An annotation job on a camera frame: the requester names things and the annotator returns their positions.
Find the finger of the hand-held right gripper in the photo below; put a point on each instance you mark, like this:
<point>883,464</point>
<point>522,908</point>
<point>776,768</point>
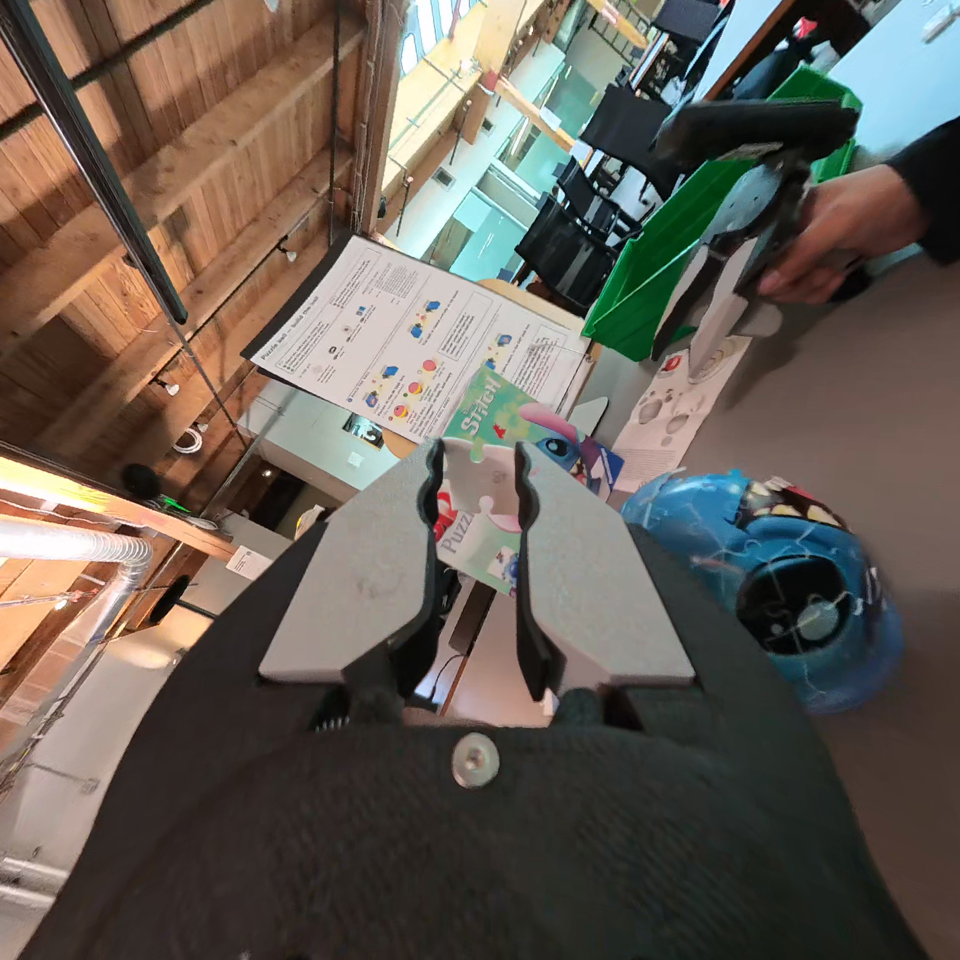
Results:
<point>686,307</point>
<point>727,300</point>

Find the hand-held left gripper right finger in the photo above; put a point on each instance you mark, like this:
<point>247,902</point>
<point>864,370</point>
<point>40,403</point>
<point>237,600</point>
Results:
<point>600,600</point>

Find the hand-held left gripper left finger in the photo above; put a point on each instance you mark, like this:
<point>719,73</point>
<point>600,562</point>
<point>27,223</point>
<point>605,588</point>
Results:
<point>352,592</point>

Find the white puzzle piece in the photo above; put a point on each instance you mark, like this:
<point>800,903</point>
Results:
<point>480,472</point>

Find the blue puzzle ball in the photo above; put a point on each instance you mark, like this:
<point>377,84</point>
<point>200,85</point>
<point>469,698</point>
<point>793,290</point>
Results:
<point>787,600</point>

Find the person's right forearm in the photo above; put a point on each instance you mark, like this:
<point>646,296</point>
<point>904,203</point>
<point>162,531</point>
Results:
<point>934,187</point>

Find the cartoon puzzle box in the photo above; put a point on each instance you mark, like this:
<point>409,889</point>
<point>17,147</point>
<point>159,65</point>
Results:
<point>487,390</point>

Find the person's right hand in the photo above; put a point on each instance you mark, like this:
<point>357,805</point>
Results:
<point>847,217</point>

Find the green plastic bin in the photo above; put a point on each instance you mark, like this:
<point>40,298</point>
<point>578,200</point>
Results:
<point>645,285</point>

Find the folded instruction leaflet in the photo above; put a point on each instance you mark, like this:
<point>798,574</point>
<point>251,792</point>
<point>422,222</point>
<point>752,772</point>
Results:
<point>667,420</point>

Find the black office chair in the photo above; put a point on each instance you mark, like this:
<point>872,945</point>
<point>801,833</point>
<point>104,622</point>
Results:
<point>570,255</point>
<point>622,135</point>

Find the laminated task sheet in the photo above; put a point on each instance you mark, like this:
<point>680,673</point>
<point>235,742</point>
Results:
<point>390,337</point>

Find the silver ventilation duct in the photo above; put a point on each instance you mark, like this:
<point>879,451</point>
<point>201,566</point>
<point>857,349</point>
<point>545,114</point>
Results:
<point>90,555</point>

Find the black ceiling rail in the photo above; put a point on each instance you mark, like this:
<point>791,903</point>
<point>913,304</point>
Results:
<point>90,157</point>

